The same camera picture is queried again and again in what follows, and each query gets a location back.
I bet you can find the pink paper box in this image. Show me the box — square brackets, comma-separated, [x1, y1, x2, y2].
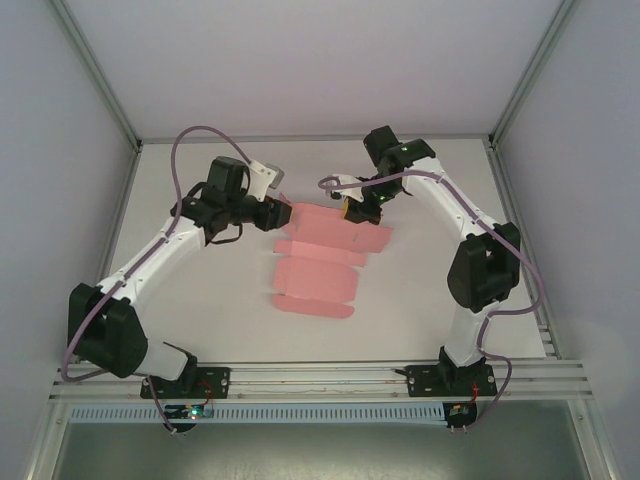
[272, 192, 396, 321]

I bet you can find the grey metal panel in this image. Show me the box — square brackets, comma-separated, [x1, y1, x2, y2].
[49, 422, 594, 480]

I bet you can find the thin black cable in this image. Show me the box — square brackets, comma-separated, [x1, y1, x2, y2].
[203, 219, 247, 247]

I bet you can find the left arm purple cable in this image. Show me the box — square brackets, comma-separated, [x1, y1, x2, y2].
[59, 125, 254, 436]

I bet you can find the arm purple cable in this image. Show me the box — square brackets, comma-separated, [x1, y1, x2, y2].
[59, 125, 254, 436]
[317, 169, 549, 436]

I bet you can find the aluminium frame crossbar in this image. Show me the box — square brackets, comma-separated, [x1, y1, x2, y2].
[137, 132, 494, 147]

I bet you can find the aluminium table side rail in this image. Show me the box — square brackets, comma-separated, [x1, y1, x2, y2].
[73, 147, 144, 364]
[484, 139, 561, 360]

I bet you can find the aluminium mounting rail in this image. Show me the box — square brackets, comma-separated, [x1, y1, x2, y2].
[49, 357, 596, 404]

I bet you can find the aluminium frame post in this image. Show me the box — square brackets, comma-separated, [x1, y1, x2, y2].
[488, 0, 586, 151]
[48, 0, 145, 154]

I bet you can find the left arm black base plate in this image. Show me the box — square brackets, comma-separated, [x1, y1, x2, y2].
[139, 366, 232, 401]

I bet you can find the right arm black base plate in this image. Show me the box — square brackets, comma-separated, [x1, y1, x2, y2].
[402, 364, 499, 400]

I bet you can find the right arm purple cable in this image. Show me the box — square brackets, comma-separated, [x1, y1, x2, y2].
[317, 169, 549, 436]

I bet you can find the white slotted cable duct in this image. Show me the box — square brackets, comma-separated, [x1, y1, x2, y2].
[67, 403, 447, 426]

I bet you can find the aluminium frame leg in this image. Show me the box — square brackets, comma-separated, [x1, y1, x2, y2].
[27, 399, 69, 480]
[582, 399, 619, 480]

